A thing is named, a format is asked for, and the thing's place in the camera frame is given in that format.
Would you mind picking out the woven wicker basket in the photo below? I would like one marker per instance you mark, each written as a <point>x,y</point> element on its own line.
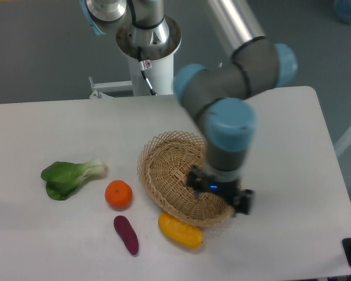
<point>162,168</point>

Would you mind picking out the green bok choy vegetable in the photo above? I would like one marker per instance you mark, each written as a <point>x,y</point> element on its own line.
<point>63,179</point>

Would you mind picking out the yellow mango fruit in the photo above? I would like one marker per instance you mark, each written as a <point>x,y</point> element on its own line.
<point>180,232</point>

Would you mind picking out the white metal base frame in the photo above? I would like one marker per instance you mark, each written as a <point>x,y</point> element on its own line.
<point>111,87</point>

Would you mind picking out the purple sweet potato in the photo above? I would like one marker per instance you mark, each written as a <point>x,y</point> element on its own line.
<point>127,234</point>

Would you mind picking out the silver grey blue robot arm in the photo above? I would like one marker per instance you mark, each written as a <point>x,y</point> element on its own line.
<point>215,100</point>

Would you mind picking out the orange tangerine fruit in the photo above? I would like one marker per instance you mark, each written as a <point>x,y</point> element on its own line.
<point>118,194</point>

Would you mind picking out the blue bag in corner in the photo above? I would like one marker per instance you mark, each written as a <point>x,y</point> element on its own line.
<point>342,9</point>

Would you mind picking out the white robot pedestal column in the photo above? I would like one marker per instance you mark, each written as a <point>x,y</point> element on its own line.
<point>150,54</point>

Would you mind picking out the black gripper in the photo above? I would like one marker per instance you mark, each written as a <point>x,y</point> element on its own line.
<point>229,191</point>

